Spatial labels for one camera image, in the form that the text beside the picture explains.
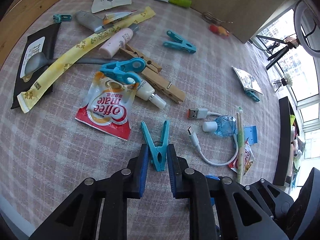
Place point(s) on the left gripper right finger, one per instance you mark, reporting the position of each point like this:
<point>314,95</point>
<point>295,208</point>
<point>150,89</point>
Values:
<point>218,208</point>

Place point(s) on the pink lotion bottle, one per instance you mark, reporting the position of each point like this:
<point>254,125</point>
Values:
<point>117,41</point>

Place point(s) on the blue phone stand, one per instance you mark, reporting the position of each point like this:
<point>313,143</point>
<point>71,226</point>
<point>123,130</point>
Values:
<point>251,135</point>

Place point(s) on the small white tube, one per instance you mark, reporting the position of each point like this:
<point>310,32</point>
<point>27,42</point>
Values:
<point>146,92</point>

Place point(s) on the wooden clothes peg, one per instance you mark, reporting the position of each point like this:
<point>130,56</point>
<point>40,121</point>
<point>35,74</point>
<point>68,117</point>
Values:
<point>152,74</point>

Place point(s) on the black wet wipes pack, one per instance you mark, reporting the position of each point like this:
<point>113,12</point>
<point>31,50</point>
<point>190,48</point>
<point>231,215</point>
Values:
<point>42,41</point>

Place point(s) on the black tray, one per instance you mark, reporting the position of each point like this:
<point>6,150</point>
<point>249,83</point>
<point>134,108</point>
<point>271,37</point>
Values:
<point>288,133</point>

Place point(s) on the grey plastic spoon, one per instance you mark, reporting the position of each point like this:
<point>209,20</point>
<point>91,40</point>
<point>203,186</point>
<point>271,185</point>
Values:
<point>62,61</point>

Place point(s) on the big blue clothes peg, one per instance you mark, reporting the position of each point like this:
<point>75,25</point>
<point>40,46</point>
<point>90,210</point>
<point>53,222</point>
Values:
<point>124,71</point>

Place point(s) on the blue white product package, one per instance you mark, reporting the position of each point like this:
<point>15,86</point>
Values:
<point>247,81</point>

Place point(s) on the blue sanitizer bottle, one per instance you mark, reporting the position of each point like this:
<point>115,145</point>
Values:
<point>223,126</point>

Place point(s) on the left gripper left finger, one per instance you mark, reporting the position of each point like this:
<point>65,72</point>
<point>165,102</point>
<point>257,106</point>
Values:
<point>97,209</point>

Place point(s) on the white flower vase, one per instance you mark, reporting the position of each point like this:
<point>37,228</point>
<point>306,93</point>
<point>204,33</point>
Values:
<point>284,81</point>

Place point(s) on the long yellow sachet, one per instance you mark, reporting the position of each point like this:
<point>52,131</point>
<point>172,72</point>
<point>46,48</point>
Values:
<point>27,100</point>

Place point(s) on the blue round lid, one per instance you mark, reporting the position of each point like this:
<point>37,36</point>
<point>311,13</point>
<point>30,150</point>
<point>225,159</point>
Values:
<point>212,177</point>

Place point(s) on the small red snack sachet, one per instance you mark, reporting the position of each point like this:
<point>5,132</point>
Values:
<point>248,159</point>

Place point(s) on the ring light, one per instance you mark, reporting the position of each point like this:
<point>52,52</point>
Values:
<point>306,23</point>

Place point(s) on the green plastic tube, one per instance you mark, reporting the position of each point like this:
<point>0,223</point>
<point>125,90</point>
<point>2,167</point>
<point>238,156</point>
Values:
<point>181,3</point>

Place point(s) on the small teal clip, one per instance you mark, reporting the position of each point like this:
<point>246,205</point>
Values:
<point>59,18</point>

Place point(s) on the orange toy keychain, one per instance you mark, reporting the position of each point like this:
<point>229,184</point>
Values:
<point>219,30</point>

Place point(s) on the grey foil pouch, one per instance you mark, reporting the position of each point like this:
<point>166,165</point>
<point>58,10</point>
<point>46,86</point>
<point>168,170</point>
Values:
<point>90,21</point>

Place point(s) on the red coffee mate sachet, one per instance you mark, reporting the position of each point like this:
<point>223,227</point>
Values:
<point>107,106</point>

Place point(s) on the metal carabiner clip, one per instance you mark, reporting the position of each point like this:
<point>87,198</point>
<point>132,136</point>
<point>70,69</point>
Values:
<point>209,18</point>

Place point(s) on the teal clothes peg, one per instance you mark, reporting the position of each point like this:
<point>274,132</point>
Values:
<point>157,149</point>
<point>252,95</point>
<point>179,43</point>

